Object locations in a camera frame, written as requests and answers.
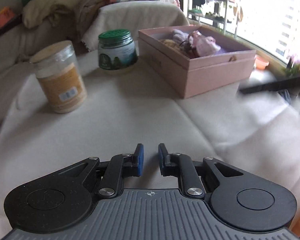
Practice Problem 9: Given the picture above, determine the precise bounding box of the clear jar orange label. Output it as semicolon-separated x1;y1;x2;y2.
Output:
30;40;87;114

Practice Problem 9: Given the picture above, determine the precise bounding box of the purple pink sponge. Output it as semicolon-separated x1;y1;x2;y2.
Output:
216;47;231;55

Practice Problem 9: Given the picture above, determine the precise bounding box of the lilac fluffy headband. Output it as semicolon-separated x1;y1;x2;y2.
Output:
172;29;193;45

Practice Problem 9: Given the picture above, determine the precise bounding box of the white table cloth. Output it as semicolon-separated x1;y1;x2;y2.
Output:
0;53;300;239

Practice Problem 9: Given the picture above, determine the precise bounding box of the beige sofa cover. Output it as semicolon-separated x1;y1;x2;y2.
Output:
0;1;189;74

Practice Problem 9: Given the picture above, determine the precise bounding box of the pink cardboard box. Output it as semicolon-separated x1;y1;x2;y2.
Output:
138;25;256;98

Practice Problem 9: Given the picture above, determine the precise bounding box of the brown furry plush toy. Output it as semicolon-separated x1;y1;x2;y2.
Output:
160;39;183;53

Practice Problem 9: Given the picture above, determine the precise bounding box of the metal shoe rack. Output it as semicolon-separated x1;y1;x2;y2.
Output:
186;0;243;38

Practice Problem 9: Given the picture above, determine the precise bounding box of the orange plush toy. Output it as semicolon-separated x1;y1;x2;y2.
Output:
0;7;16;28

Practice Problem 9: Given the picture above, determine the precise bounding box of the cream pillow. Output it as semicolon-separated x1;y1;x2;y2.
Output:
22;0;80;29

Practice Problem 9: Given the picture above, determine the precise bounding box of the green lid jar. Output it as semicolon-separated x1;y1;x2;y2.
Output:
98;29;138;72

